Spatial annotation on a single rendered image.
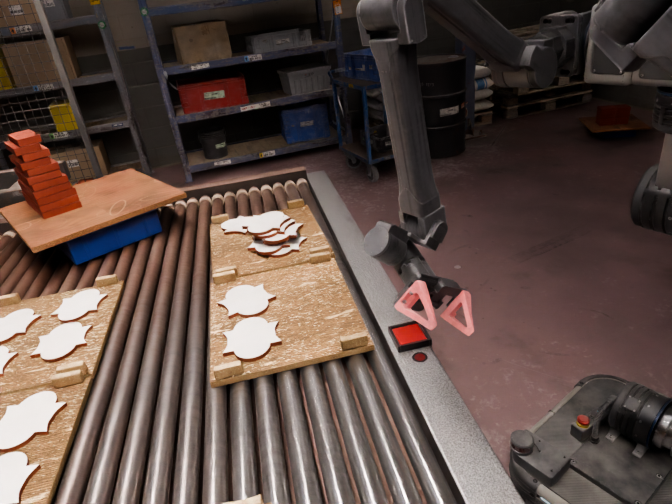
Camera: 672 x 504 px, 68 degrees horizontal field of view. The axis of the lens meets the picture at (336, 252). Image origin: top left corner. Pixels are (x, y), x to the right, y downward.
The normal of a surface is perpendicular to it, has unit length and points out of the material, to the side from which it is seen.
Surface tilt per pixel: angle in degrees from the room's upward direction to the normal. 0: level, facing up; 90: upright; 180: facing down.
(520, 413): 0
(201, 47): 89
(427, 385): 0
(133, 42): 90
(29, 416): 0
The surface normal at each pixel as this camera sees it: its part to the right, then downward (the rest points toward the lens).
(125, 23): 0.31, 0.42
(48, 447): -0.11, -0.87
